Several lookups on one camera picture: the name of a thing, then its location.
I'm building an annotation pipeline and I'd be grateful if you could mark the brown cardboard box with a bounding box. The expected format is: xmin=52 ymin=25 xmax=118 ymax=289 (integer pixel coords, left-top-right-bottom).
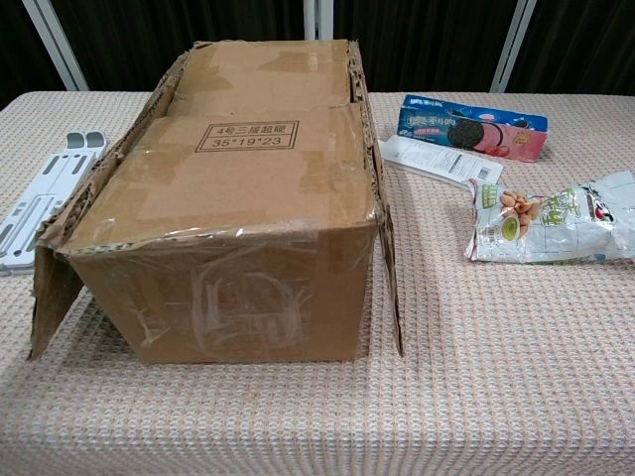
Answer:
xmin=28 ymin=38 xmax=406 ymax=366

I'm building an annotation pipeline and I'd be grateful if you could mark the white flat retail package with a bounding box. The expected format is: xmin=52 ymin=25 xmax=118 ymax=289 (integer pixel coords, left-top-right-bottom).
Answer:
xmin=379 ymin=134 xmax=505 ymax=189

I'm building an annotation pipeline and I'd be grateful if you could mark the blue pink cookie box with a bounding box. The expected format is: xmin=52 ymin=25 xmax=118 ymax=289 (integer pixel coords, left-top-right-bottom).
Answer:
xmin=398 ymin=93 xmax=550 ymax=164

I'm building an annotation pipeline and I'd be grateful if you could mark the beige waffle tablecloth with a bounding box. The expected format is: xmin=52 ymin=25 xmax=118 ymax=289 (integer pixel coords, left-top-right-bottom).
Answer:
xmin=0 ymin=90 xmax=635 ymax=476

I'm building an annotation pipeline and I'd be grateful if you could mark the black curtain panel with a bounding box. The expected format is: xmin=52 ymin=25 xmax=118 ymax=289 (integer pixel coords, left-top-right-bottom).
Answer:
xmin=331 ymin=0 xmax=520 ymax=94
xmin=508 ymin=0 xmax=635 ymax=98
xmin=52 ymin=0 xmax=307 ymax=93
xmin=0 ymin=0 xmax=68 ymax=111

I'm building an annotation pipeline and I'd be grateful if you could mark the white peanut snack bag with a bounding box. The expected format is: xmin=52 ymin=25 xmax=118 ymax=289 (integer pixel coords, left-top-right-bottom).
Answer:
xmin=463 ymin=171 xmax=635 ymax=264

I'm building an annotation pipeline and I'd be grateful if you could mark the white folding laptop stand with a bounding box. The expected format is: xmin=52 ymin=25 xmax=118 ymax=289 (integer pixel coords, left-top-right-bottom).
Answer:
xmin=0 ymin=131 xmax=108 ymax=278

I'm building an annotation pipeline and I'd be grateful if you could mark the white partition frame post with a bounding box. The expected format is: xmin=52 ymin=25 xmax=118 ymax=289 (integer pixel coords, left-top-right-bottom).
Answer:
xmin=488 ymin=0 xmax=540 ymax=94
xmin=302 ymin=0 xmax=336 ymax=42
xmin=22 ymin=0 xmax=90 ymax=92

